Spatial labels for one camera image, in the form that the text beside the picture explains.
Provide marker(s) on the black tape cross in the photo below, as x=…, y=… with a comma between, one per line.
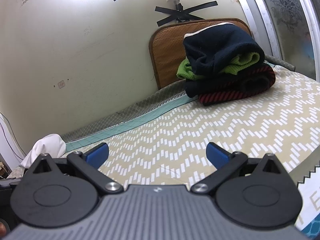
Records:
x=181, y=15

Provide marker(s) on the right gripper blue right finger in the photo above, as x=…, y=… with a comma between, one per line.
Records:
x=226, y=164

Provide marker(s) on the person's left hand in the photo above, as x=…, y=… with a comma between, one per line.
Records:
x=3, y=229

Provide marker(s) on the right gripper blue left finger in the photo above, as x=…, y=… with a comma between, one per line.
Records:
x=86, y=165

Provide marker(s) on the green navy white striped sweater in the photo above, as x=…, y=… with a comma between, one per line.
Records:
x=220, y=48

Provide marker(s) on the navy red patterned folded sweater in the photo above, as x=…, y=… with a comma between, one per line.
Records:
x=224, y=87

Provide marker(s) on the brown seat cushion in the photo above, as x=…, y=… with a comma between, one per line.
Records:
x=167, y=50

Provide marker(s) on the white garment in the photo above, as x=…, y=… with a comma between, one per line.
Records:
x=51, y=144

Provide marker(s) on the patterned bed sheet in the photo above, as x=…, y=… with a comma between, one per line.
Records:
x=158, y=156

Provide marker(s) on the frosted glass window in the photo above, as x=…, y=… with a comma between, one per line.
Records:
x=287, y=30

